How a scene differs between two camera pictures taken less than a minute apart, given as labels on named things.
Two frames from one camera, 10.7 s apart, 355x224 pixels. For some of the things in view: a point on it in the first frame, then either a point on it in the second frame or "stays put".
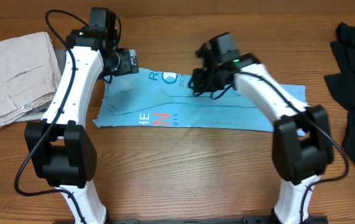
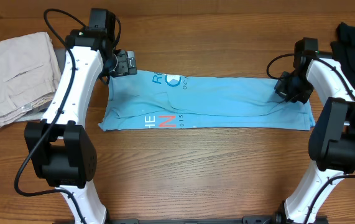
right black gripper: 198,86 → 280,91
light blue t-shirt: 157,98 stays put
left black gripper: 125,67 stays put
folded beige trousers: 17,76 stays put
